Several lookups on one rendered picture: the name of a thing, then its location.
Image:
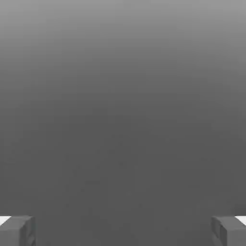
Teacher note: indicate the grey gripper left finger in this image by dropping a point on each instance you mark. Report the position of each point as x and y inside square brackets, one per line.
[13, 231]

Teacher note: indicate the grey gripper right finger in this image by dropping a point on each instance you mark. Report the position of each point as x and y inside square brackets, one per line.
[233, 231]

